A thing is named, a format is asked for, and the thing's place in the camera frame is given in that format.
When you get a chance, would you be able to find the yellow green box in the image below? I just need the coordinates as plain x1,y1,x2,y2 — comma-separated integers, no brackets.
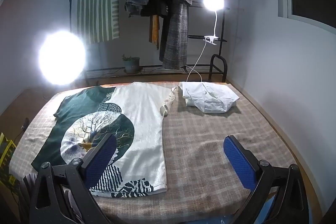
0,133,19,194

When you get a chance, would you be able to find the green and white printed t-shirt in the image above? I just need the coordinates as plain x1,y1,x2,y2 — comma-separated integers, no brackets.
31,82,175,198

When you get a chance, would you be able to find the hanging orange scarf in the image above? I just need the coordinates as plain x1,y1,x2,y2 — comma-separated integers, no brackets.
149,15,159,50

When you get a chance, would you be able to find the bright ring light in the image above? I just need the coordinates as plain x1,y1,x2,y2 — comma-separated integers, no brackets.
38,30,86,86

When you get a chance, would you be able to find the black metal clothes rack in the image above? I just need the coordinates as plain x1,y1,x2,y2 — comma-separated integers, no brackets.
68,0,231,84

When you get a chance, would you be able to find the hanging grey plaid coat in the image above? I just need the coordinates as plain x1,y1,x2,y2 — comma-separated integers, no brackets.
159,0,193,69

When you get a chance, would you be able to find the small potted plant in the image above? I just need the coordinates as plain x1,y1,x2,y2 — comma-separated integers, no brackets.
122,55,140,73

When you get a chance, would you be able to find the plaid beige bed blanket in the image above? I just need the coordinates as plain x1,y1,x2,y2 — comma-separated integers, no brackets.
8,80,302,224

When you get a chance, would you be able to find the folded white shirt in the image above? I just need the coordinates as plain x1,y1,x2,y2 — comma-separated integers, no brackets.
179,82,239,114

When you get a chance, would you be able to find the white clip-on lamp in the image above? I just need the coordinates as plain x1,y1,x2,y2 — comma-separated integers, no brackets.
202,0,226,46

